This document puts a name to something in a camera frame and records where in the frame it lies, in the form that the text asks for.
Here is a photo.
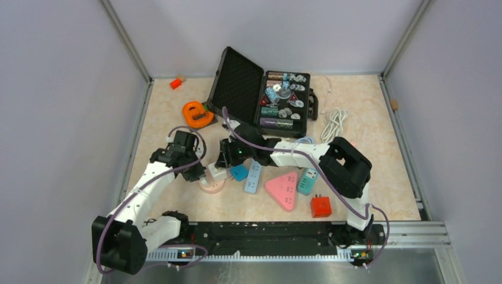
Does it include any white plug adapter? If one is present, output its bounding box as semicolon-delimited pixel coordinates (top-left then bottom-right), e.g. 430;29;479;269
199;177;211;188

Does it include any wooden block on rail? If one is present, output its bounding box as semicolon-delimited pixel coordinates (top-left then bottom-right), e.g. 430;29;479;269
390;99;398;111

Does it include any black open carrying case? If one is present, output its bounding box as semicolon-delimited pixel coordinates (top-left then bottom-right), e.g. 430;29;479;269
206;46;318;138

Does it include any light blue power strip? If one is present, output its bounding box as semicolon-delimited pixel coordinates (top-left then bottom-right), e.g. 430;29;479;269
244;159;262;194

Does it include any pink triangular power strip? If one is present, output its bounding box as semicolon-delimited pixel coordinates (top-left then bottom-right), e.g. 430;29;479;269
264;172;298;212

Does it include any teal power strip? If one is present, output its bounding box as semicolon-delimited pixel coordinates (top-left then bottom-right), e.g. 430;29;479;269
297;168;318;196

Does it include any red cube socket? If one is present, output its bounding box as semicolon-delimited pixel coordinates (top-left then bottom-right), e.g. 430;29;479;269
310;195;332;218

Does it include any pink round plug base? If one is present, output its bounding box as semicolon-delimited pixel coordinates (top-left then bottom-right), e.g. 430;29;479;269
198;177;226;194

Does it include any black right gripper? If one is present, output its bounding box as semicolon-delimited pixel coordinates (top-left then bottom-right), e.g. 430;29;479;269
217;138;255;170

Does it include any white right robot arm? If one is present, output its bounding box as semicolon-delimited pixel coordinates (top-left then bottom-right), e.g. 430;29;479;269
215;120;374;244

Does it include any white coiled cable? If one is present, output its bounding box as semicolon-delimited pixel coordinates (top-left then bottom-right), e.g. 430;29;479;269
320;108;350;144

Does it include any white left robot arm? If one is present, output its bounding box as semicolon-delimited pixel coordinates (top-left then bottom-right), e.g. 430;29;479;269
91;126;207;275

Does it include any orange tape dispenser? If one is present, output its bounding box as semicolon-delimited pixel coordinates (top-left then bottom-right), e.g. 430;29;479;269
182;101;216;129

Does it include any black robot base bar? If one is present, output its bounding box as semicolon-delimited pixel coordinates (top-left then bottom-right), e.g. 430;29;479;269
166;221;385;256

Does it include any white cube socket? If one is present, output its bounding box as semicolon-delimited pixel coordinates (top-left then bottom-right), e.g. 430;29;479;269
208;162;229;183

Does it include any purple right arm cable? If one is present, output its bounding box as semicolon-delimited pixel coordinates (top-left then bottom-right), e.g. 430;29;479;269
221;106;391;269

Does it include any small blue plug adapter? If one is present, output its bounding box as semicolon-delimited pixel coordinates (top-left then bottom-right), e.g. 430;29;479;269
230;164;249;182

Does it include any small red block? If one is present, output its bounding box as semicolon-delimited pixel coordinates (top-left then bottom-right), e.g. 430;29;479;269
169;79;183;90

